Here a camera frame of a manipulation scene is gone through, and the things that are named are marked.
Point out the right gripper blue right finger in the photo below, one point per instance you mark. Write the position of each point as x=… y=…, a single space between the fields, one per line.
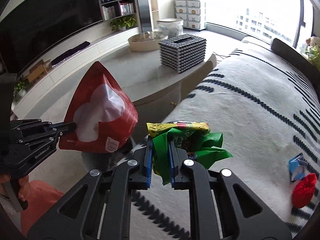
x=171 y=148

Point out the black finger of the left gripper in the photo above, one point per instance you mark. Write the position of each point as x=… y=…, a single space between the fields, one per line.
x=69 y=128

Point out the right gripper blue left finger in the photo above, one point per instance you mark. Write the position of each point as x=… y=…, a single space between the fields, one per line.
x=148 y=161

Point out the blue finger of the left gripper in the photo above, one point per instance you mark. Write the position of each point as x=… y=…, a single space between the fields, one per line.
x=50 y=125

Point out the green yellow snack wrapper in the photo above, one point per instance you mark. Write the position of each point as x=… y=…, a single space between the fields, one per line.
x=195 y=138

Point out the red trash bag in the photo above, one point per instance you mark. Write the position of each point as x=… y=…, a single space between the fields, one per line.
x=104 y=115

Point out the red cloth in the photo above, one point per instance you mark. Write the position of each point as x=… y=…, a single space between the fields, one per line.
x=304 y=191

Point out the left hand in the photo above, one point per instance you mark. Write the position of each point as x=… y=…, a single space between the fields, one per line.
x=21 y=186

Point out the white oval coffee table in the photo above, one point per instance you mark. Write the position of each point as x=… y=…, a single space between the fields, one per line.
x=153 y=88

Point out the black remote on console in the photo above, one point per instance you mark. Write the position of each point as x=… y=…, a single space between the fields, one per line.
x=70 y=52

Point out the white tv console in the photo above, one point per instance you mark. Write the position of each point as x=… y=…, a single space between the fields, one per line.
x=103 y=46

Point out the black white tissue box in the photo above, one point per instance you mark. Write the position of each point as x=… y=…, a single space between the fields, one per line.
x=182 y=52

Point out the black television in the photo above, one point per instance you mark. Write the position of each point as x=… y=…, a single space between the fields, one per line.
x=36 y=26

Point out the beige round bowl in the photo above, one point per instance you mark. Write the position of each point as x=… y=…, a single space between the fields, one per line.
x=147 y=41

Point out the green potted plant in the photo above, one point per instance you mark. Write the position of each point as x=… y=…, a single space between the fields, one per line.
x=123 y=23

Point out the blue plastic package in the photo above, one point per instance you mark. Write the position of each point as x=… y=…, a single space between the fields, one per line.
x=297 y=167

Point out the clear plastic container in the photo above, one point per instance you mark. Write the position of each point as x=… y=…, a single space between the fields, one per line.
x=172 y=27

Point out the white drawer cabinet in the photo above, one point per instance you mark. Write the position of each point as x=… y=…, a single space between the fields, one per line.
x=192 y=13

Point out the dark grey sofa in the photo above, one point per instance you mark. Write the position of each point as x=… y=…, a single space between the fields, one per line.
x=301 y=63

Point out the plush toy with green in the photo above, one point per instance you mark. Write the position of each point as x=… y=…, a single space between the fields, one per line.
x=313 y=51

